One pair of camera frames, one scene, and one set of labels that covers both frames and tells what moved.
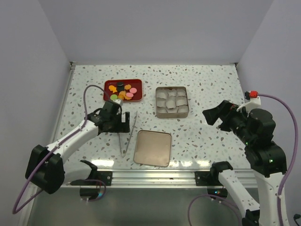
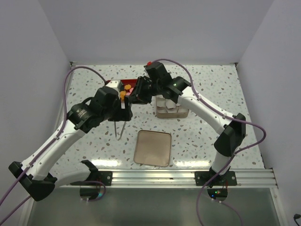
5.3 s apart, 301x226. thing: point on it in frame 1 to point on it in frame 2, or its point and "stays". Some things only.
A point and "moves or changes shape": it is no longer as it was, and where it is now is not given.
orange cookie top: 127,87 stays
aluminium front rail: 151,178 stays
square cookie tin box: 172,102 stays
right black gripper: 227,110 to 138,96
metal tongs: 124,153 moves or changes shape
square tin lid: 153,148 stays
